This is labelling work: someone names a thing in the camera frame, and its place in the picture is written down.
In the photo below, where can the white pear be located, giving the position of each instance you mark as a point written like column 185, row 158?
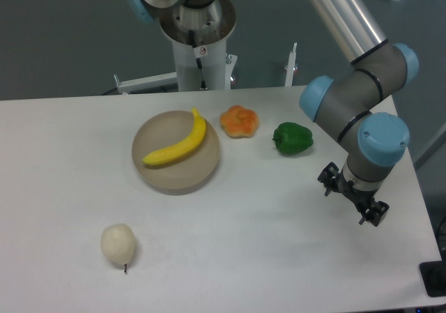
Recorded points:
column 118, row 243

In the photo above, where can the black device at table edge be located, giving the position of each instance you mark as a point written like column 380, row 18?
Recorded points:
column 433, row 276

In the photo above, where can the yellow banana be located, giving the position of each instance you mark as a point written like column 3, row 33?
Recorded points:
column 182, row 148

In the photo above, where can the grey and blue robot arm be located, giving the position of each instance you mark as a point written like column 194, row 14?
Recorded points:
column 374, row 142

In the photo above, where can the green bell pepper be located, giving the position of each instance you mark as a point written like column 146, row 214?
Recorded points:
column 291, row 138

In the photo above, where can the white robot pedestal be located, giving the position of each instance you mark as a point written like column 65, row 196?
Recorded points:
column 198, row 39

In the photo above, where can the white metal bracket post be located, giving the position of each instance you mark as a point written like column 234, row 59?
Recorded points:
column 291, row 66

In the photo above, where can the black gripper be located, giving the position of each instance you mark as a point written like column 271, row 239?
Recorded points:
column 373, row 212

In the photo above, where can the beige round plate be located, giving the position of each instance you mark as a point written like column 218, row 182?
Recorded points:
column 186, row 174

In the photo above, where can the orange flower-shaped bread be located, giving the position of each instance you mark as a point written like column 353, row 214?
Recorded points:
column 239, row 122

